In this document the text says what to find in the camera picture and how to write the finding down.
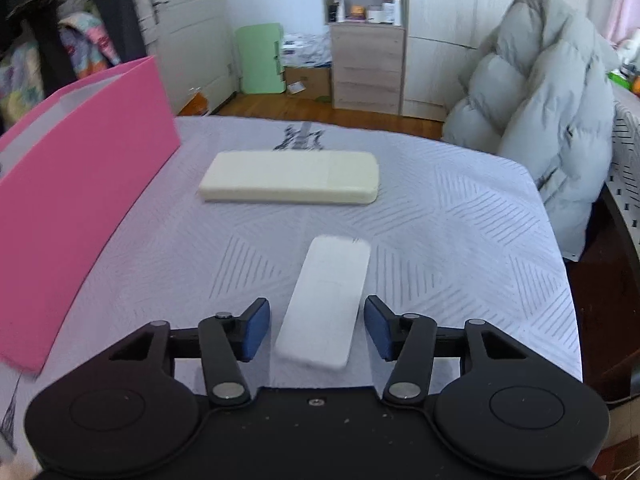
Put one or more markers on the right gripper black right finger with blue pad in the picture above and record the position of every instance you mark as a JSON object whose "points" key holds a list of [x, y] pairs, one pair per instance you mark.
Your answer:
{"points": [[408, 341]]}

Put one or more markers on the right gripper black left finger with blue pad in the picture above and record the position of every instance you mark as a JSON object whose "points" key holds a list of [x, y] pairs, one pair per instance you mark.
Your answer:
{"points": [[227, 340]]}

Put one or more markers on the white remote control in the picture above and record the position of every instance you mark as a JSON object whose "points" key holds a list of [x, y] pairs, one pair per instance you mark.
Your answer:
{"points": [[320, 320]]}

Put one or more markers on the white patterned tablecloth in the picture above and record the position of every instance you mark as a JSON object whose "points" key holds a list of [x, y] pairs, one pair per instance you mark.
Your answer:
{"points": [[454, 234]]}

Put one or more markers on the long cream remote control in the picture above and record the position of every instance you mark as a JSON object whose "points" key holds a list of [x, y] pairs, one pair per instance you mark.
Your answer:
{"points": [[293, 177]]}

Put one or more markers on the pink storage box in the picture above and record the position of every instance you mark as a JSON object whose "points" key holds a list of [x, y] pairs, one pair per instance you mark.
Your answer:
{"points": [[71, 169]]}

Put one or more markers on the orange bin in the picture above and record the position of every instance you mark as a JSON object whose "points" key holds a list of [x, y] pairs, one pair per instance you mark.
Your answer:
{"points": [[196, 106]]}

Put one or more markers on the green folding stool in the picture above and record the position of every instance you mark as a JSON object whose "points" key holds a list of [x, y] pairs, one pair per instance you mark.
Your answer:
{"points": [[259, 48]]}

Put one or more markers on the cardboard box on floor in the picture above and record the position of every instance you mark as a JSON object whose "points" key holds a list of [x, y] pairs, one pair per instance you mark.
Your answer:
{"points": [[309, 83]]}

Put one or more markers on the grey puffer jacket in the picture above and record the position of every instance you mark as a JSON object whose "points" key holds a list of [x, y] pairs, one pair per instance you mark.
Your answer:
{"points": [[537, 91]]}

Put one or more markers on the floral quilt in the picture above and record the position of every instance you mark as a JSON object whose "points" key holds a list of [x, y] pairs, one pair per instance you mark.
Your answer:
{"points": [[46, 45]]}

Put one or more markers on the white wardrobe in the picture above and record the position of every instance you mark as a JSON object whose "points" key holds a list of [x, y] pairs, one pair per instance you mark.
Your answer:
{"points": [[441, 36]]}

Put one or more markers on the white door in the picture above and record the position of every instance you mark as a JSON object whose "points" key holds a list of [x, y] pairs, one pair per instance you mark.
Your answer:
{"points": [[192, 43]]}

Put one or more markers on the wooden shelf cabinet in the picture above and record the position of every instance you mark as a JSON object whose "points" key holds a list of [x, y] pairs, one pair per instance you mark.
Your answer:
{"points": [[368, 49]]}

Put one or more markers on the dark hanging clothes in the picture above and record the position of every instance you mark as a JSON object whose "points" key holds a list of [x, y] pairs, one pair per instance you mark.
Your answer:
{"points": [[121, 20]]}

